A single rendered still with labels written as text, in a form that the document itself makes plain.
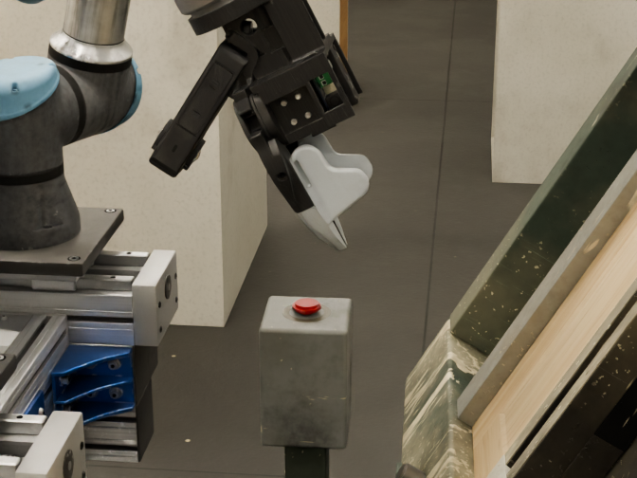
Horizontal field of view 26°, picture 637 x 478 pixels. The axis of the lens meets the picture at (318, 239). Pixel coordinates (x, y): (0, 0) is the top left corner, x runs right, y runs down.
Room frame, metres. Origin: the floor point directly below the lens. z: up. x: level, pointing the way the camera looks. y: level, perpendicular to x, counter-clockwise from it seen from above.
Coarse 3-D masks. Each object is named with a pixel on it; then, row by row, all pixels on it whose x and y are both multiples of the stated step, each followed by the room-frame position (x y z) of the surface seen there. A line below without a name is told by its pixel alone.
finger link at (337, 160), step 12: (288, 144) 1.04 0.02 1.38; (300, 144) 1.03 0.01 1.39; (312, 144) 1.03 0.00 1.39; (324, 144) 1.03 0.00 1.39; (324, 156) 1.03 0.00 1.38; (336, 156) 1.03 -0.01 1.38; (348, 156) 1.03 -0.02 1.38; (360, 156) 1.03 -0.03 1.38; (360, 168) 1.03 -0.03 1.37; (372, 168) 1.03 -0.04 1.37
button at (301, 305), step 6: (300, 300) 1.76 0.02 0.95; (306, 300) 1.76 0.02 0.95; (312, 300) 1.76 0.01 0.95; (294, 306) 1.75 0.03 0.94; (300, 306) 1.74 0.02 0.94; (306, 306) 1.74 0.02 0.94; (312, 306) 1.74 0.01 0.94; (318, 306) 1.75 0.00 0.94; (300, 312) 1.74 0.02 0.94; (306, 312) 1.73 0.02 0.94; (312, 312) 1.74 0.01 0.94
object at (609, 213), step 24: (624, 168) 1.53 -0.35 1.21; (624, 192) 1.48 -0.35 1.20; (600, 216) 1.49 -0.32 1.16; (624, 216) 1.48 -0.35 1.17; (576, 240) 1.52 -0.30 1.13; (600, 240) 1.49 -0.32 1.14; (576, 264) 1.49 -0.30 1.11; (552, 288) 1.49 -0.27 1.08; (528, 312) 1.51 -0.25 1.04; (552, 312) 1.49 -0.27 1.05; (504, 336) 1.53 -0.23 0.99; (528, 336) 1.49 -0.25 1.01; (504, 360) 1.49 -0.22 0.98; (480, 384) 1.50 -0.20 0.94; (480, 408) 1.50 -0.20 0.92
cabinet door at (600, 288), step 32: (608, 256) 1.45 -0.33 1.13; (576, 288) 1.47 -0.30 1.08; (608, 288) 1.39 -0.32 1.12; (576, 320) 1.41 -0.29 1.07; (544, 352) 1.43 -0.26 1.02; (576, 352) 1.35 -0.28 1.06; (512, 384) 1.46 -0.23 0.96; (544, 384) 1.37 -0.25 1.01; (480, 416) 1.49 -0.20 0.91; (512, 416) 1.40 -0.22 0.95; (480, 448) 1.42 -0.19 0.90
